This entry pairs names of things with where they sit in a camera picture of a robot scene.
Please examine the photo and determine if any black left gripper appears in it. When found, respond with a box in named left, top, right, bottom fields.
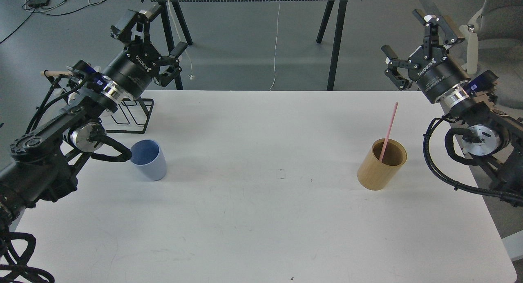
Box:
left=103, top=5, right=188, bottom=100

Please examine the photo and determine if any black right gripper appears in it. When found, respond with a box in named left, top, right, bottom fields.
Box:
left=381, top=9, right=470, bottom=104

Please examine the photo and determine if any pink chopstick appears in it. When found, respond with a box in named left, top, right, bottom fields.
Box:
left=378, top=101, right=398, bottom=163

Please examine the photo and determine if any blue plastic cup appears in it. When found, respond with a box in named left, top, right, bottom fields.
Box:
left=130, top=139, right=168, bottom=181

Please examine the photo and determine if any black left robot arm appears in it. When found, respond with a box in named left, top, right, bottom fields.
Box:
left=0, top=3, right=188, bottom=283

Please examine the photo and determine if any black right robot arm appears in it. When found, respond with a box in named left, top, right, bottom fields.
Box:
left=381, top=9, right=523, bottom=207

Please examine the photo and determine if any grey office chair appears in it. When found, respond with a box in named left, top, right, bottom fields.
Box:
left=459, top=0, right=523, bottom=109

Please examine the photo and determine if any wooden dowel rod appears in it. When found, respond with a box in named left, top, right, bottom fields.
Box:
left=40, top=70, right=72, bottom=77

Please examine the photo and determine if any bamboo cylinder holder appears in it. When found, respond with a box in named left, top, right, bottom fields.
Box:
left=357, top=138, right=407, bottom=191

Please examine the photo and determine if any white hanging cord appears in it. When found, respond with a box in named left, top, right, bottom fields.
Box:
left=164, top=0, right=195, bottom=81

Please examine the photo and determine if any black wire rack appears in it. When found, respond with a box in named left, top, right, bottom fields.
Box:
left=101, top=98, right=155, bottom=134

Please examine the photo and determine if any white hanging cable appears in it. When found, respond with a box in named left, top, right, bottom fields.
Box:
left=269, top=1, right=282, bottom=91

